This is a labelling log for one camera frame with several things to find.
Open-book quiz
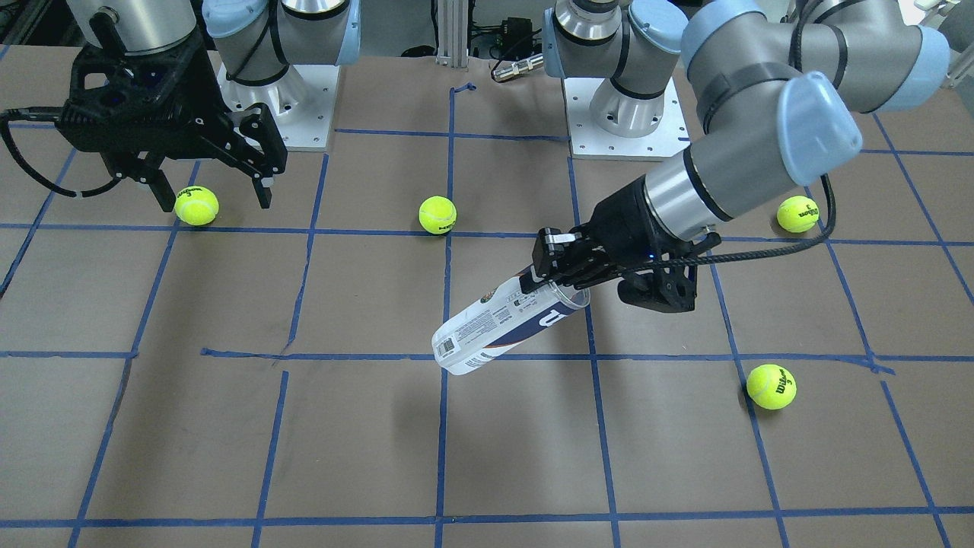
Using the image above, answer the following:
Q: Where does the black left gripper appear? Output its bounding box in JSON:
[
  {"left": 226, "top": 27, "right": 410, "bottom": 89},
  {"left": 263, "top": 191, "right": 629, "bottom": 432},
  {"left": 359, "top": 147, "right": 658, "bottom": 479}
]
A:
[{"left": 520, "top": 178, "right": 673, "bottom": 294}]

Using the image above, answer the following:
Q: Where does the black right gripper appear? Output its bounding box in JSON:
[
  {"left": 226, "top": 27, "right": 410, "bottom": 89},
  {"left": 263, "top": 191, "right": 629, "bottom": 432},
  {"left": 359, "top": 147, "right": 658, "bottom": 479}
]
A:
[{"left": 58, "top": 38, "right": 288, "bottom": 212}]

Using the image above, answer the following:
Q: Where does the tennis ball can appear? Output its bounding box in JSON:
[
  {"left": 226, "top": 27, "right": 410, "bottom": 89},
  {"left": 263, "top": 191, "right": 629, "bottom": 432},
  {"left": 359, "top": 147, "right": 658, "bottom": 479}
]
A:
[{"left": 431, "top": 266, "right": 590, "bottom": 375}]

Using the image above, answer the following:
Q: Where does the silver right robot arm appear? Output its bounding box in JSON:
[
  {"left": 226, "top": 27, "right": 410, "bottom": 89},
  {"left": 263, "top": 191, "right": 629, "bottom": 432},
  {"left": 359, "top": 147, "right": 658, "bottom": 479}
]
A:
[{"left": 56, "top": 1, "right": 361, "bottom": 212}]

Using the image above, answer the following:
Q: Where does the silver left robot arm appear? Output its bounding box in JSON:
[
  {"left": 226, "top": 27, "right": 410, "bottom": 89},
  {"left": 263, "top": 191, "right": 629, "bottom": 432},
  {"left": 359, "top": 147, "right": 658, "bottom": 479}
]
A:
[{"left": 521, "top": 1, "right": 952, "bottom": 301}]

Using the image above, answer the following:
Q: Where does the near tennis ball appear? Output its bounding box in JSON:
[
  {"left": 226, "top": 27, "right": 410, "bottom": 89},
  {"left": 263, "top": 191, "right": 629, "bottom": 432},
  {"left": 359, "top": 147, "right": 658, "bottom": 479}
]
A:
[{"left": 174, "top": 185, "right": 220, "bottom": 226}]

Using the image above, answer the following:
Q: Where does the tennis ball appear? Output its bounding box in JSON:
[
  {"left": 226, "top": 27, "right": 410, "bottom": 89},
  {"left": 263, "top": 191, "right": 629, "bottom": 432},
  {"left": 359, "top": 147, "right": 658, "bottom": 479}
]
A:
[
  {"left": 746, "top": 364, "right": 797, "bottom": 410},
  {"left": 174, "top": 185, "right": 220, "bottom": 226},
  {"left": 418, "top": 196, "right": 458, "bottom": 235},
  {"left": 775, "top": 196, "right": 820, "bottom": 234}
]

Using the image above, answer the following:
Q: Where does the middle tennis ball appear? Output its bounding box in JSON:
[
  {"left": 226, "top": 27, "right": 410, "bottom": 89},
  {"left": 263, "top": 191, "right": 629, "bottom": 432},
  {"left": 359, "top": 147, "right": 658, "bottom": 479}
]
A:
[{"left": 418, "top": 196, "right": 458, "bottom": 235}]

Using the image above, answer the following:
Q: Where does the farthest tennis ball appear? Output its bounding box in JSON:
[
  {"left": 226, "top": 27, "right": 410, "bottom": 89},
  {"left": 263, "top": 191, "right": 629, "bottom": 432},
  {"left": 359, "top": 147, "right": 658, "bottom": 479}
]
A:
[{"left": 775, "top": 196, "right": 820, "bottom": 234}]

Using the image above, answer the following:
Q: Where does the far tennis ball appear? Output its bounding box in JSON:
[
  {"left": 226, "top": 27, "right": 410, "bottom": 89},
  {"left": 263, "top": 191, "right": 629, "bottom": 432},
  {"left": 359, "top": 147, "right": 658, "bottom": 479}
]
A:
[{"left": 746, "top": 364, "right": 797, "bottom": 410}]

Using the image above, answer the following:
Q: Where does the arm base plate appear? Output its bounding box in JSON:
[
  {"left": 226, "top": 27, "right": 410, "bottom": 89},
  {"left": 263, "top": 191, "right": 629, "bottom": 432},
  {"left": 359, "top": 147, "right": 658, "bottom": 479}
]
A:
[
  {"left": 562, "top": 78, "right": 691, "bottom": 161},
  {"left": 217, "top": 65, "right": 341, "bottom": 152}
]

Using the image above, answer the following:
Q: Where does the centre aluminium frame post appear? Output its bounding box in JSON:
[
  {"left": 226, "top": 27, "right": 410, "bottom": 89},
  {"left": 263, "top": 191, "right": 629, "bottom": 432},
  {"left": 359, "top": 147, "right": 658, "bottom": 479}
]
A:
[{"left": 432, "top": 0, "right": 470, "bottom": 72}]

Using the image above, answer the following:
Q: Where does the black camera cable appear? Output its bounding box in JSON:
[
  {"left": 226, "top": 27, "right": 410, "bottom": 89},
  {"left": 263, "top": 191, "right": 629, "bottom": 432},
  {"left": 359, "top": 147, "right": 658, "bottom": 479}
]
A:
[
  {"left": 632, "top": 0, "right": 838, "bottom": 269},
  {"left": 0, "top": 107, "right": 126, "bottom": 200}
]

